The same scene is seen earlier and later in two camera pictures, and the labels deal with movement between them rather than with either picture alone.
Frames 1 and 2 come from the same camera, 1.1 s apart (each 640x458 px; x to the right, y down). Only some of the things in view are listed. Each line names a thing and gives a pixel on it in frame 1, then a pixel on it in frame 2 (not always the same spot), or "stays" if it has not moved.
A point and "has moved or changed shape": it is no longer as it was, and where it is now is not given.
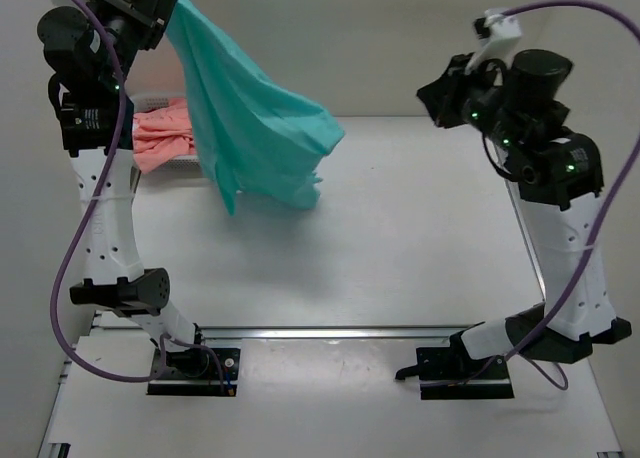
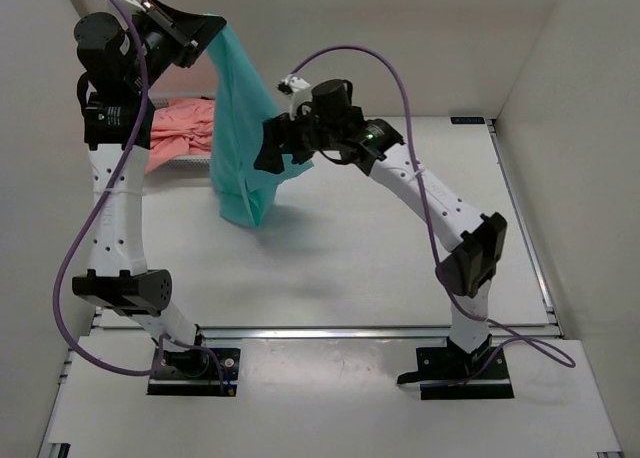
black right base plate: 449,372 stays
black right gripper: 440,98 to 282,133
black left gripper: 157,3 to 195,29
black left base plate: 194,372 stays
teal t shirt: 255,135 has moved or changed shape
